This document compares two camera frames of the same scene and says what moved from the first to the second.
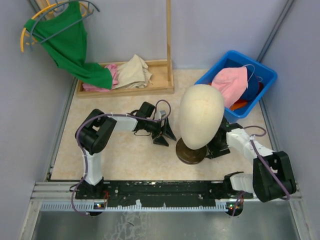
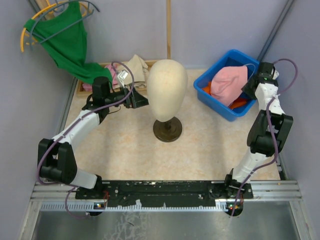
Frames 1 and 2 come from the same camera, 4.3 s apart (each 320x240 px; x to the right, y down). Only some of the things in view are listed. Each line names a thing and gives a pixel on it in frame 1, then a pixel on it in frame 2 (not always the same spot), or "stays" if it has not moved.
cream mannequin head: [201, 117] -> [167, 82]
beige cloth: [134, 74] stays
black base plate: [159, 193] stays
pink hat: [232, 82] stays
